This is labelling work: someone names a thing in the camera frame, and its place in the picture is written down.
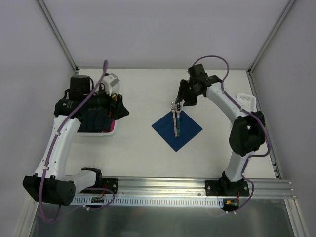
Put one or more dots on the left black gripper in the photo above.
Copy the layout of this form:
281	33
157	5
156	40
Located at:
118	106

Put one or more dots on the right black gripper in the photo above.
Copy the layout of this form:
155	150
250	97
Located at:
185	96

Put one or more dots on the fork with pink handle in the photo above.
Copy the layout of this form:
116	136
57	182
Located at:
174	118

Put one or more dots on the spoon with green handle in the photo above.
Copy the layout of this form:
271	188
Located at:
178	111

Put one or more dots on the blue paper napkin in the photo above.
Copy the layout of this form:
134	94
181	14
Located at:
188	130

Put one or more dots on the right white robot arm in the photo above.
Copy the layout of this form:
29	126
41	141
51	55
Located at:
247	133

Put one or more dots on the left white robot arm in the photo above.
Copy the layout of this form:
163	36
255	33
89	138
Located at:
65	127

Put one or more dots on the rolled dark napkin bundles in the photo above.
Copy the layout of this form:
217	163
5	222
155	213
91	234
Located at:
95	119

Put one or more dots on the white plastic bin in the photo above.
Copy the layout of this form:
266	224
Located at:
102	98

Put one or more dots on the white perforated utensil tray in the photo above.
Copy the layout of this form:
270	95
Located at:
247	101

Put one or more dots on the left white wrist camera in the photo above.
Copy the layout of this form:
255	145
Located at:
111	84

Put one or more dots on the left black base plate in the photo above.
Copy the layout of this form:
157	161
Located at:
104	185

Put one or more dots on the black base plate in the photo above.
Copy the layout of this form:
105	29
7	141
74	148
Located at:
104	185
226	188

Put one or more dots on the aluminium mounting rail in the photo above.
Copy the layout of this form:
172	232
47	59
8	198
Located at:
160	185

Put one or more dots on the white slotted cable duct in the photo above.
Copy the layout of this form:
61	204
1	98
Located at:
150	201

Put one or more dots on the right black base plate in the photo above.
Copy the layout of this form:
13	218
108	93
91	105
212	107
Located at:
226	188

